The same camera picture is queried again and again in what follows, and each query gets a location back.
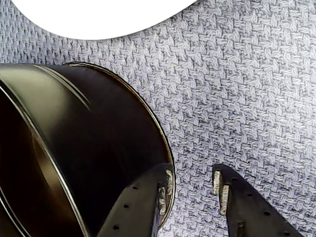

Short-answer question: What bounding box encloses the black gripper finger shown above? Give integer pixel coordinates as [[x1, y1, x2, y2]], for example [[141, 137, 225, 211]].
[[212, 164, 306, 237], [97, 162, 175, 237]]

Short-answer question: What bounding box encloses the white round plate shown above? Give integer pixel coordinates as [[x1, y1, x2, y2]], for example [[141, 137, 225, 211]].
[[11, 0, 198, 40]]

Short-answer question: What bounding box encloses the black metal bucket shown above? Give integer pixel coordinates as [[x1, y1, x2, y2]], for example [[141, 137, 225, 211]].
[[0, 61, 176, 237]]

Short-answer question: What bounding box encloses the blue woven tablecloth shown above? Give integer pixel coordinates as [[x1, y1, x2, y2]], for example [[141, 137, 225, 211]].
[[0, 0, 316, 237]]

